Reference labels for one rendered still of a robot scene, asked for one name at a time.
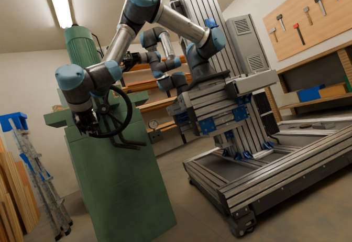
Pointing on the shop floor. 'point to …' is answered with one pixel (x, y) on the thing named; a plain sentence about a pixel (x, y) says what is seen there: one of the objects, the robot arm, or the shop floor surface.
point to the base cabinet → (123, 187)
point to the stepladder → (31, 166)
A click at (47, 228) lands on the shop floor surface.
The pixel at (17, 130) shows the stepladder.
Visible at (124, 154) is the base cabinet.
